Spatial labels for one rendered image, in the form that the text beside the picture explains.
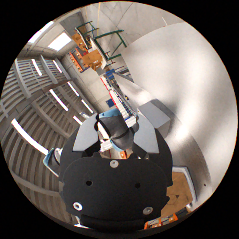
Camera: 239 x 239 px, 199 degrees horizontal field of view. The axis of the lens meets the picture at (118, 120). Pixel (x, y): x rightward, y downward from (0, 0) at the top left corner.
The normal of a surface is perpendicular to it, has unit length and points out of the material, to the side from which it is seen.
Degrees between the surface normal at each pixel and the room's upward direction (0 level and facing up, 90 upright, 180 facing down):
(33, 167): 180
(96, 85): 90
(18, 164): 180
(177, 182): 90
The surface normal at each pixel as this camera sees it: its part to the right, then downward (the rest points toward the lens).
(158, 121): -0.43, -0.63
